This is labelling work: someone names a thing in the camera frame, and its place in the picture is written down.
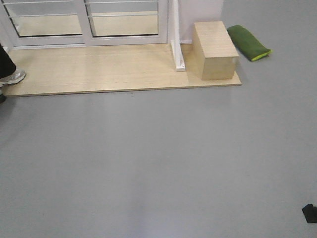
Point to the light wooden floor platform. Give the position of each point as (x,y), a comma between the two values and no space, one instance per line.
(76,70)

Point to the black trouser leg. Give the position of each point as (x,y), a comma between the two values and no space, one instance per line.
(7,66)

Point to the white triangular support bracket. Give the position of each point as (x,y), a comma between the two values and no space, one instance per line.
(174,35)

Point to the white fixed glass door panel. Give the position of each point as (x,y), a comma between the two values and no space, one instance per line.
(31,23)

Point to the grey sneaker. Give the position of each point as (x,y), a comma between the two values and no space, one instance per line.
(10,78)

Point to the green sandbag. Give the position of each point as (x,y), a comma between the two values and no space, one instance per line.
(247,43)

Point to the white sliding glass door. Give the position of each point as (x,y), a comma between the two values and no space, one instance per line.
(123,22)

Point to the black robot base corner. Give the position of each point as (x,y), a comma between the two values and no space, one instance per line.
(310,213)

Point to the light wooden box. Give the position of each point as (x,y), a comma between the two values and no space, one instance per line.
(215,53)

